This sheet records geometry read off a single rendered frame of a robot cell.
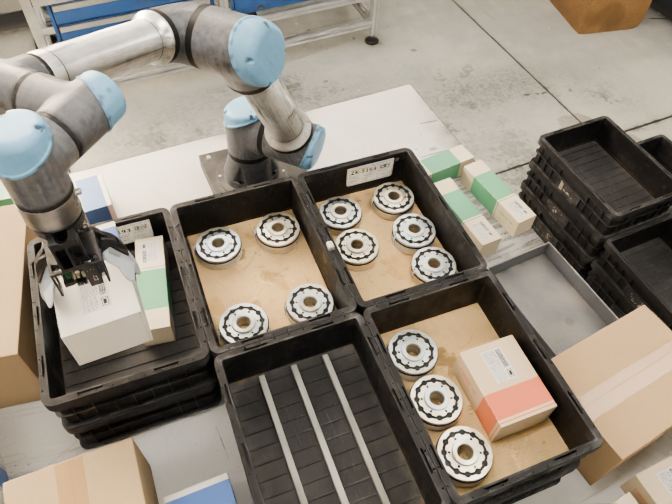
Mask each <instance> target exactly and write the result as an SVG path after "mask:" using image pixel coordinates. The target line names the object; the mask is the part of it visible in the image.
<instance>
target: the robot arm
mask: <svg viewBox="0 0 672 504"><path fill-rule="evenodd" d="M285 47H286V45H285V40H284V37H283V34H282V32H281V30H280V29H279V28H278V27H277V26H276V25H275V24H274V23H272V22H270V21H268V20H265V19H264V18H262V17H259V16H255V15H247V14H244V13H240V12H236V11H232V10H229V9H225V8H221V7H218V6H214V5H210V4H207V3H203V2H194V1H193V2H179V3H173V4H167V5H162V6H158V7H154V8H150V9H147V10H143V11H140V12H138V13H137V14H136V15H135V16H134V17H133V19H132V21H129V22H126V23H123V24H119V25H116V26H113V27H110V28H106V29H103V30H100V31H96V32H93V33H90V34H87V35H83V36H80V37H77V38H73V39H70V40H67V41H64V42H60V43H57V44H54V45H50V46H47V47H44V48H40V49H37V50H34V51H31V52H27V53H24V54H21V55H18V56H15V57H11V58H8V59H2V58H1V57H0V180H1V182H2V183H3V185H4V187H5V189H6V190H7V192H8V194H9V195H10V197H11V199H12V200H13V203H14V205H15V207H16V208H17V210H18V212H19V213H20V215H21V217H22V219H23V220H24V222H25V224H26V225H27V226H28V227H29V228H30V229H31V230H32V232H33V233H34V234H35V235H36V236H37V237H39V238H41V239H44V241H43V242H42V243H43V244H42V245H41V249H40V250H39V252H38V253H37V255H36V257H35V261H34V263H35V269H36V273H37V278H38V283H39V288H40V293H41V296H42V298H43V300H44V301H45V302H46V304H47V305H48V307H49V308H52V305H53V301H54V289H55V287H57V289H58V291H59V292H60V294H61V296H62V297H63V296H64V292H63V288H62V284H61V282H60V280H59V279H58V278H59V277H61V276H62V278H63V282H64V285H65V287H66V288H68V287H70V286H73V285H76V283H77V284H78V286H81V285H85V284H88V283H89V282H90V284H91V286H95V285H98V284H102V283H104V281H103V277H102V275H103V276H107V279H108V281H109V282H110V281H111V279H110V275H109V272H108V269H107V267H106V264H105V262H104V260H105V261H107V262H108V263H110V264H112V265H114V266H116V267H117V268H118V269H119V270H120V271H121V273H122V274H123V276H124V277H125V278H126V279H127V280H129V281H131V282H133V281H134V280H135V274H138V275H140V274H141V271H140V268H139V265H138V263H137V261H136V260H135V258H134V257H133V255H132V254H131V253H130V252H129V250H128V249H127V247H126V246H125V245H124V244H123V243H122V241H121V240H120V239H119V238H118V237H117V236H115V235H114V234H112V233H109V232H106V231H102V230H100V229H99V228H96V227H94V226H89V225H88V223H85V224H83V223H84V220H85V212H84V210H83V208H82V203H81V200H80V198H79V196H78V195H81V194H82V190H81V188H74V184H73V182H72V179H71V177H70V175H69V172H68V169H69V168H70V167H71V166H72V165H74V164H75V163H76V162H77V161H78V160H79V159H80V158H81V157H82V156H83V155H84V154H85V153H86V152H87V151H88V150H89V149H90V148H92V147H93V146H94V145H95V144H96V143H97V142H98V141H99V140H100V139H101V138H102V137H103V136H104V135H105V134H106V133H107V132H110V131H112V129H113V126H114V125H115V124H116V123H117V122H118V121H119V120H120V119H121V118H122V117H123V116H124V114H125V112H126V107H127V106H126V100H125V99H124V95H123V93H122V91H121V90H120V88H119V87H118V86H117V84H116V83H115V82H114V81H113V80H112V79H115V78H117V77H120V76H122V75H125V74H127V73H130V72H132V71H135V70H137V69H140V68H142V67H145V66H147V65H150V64H151V65H154V66H163V65H166V64H168V63H179V64H185V65H189V66H193V67H195V68H199V69H202V70H205V71H208V72H212V73H215V74H218V75H220V76H221V77H222V78H223V80H224V81H225V82H226V84H227V85H228V87H229V88H230V89H231V90H232V91H234V92H235V93H237V94H240V95H244V96H242V97H238V98H236V99H234V100H232V101H231V102H229V103H228V104H227V106H226V107H225V109H224V121H223V124H224V126H225V133H226V141H227V149H228V155H227V159H226V163H225V166H224V176H225V180H226V182H227V183H228V184H229V185H230V186H231V187H233V188H234V189H238V188H242V187H246V186H250V185H254V184H258V183H262V182H266V181H270V180H274V179H278V177H279V166H278V163H277V161H276V160H278V161H281V162H284V163H287V164H290V165H293V166H296V167H298V168H302V169H306V170H309V169H311V168H313V167H314V165H315V164H316V162H317V161H318V159H319V156H320V154H321V152H322V149H323V146H324V142H325V137H326V130H325V128H324V127H323V126H321V125H320V124H315V123H312V122H311V121H310V119H309V117H308V115H307V114H306V113H305V112H304V111H303V110H301V109H299V108H297V107H296V105H295V103H294V101H293V99H292V98H291V96H290V94H289V92H288V90H287V88H286V86H285V84H284V82H283V80H282V78H281V76H280V75H281V73H282V70H283V67H284V64H285V58H286V52H284V49H285ZM100 249H101V250H100ZM88 280H89V282H88ZM56 281H57V282H58V283H57V282H56Z"/></svg>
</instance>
